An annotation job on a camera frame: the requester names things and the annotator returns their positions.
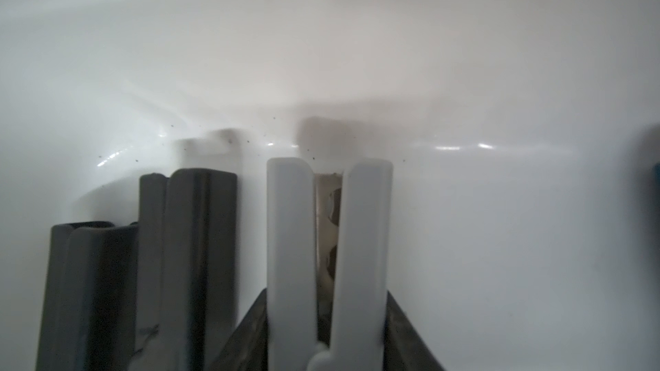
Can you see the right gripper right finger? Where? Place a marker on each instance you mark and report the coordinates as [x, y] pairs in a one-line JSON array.
[[404, 349]]

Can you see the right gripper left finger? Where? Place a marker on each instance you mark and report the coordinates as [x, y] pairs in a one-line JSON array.
[[247, 347]]

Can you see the black pruning pliers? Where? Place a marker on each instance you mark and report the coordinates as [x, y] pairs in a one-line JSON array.
[[88, 315], [186, 274]]

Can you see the grey-blue pruning pliers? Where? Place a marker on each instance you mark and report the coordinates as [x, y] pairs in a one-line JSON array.
[[360, 291]]

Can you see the teal pruning pliers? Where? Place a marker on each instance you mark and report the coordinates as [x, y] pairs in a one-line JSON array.
[[656, 178]]

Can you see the white rectangular storage box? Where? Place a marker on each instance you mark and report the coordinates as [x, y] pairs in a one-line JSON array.
[[524, 230]]

